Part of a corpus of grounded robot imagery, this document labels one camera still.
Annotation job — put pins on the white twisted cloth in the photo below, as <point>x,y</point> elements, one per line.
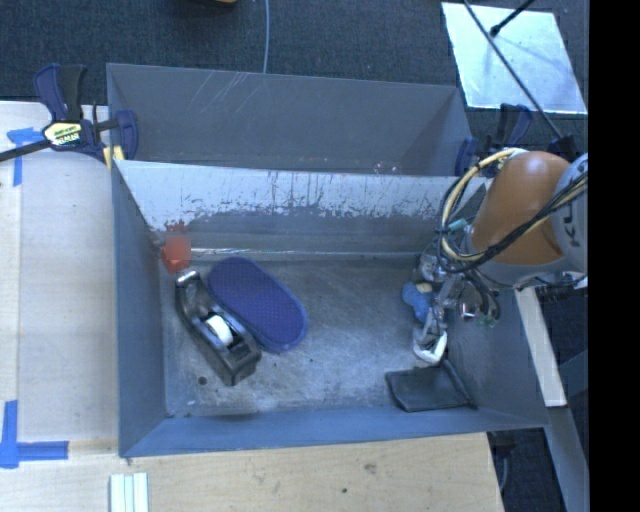
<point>430,355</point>

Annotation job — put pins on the orange-red small block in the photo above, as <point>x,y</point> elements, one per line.
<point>176,252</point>

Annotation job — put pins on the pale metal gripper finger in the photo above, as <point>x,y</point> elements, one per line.
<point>441,327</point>
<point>425,336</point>

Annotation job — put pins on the grey metal bin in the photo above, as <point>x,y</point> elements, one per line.
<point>350,325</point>

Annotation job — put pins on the dark grey flat pad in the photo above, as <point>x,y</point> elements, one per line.
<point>427,392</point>

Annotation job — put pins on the blue oval case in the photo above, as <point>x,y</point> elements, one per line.
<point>257,302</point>

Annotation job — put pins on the blue toy figure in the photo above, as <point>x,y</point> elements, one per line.
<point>416,300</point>

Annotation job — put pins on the black tape dispenser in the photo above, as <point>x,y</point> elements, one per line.
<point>220,335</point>

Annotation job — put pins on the pale wood board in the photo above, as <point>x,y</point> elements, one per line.
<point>65,300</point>

